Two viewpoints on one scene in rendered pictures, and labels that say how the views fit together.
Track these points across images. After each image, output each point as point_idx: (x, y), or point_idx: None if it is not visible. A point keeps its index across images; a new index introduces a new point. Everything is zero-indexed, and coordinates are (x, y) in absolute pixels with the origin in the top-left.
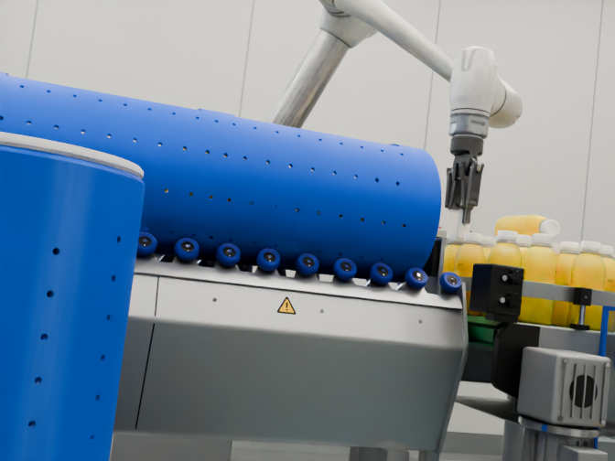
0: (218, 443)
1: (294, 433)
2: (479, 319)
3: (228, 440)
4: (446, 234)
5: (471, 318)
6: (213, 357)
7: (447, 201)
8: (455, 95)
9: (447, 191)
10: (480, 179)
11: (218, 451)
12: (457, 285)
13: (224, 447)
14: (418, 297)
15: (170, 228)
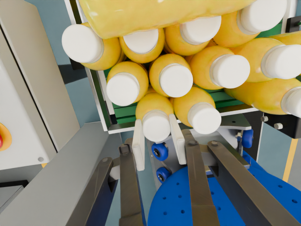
0: (102, 157)
1: None
2: (239, 102)
3: (101, 154)
4: (36, 118)
5: (229, 104)
6: None
7: (115, 187)
8: None
9: (106, 214)
10: (272, 200)
11: (103, 154)
12: (252, 132)
13: (102, 154)
14: (242, 153)
15: None
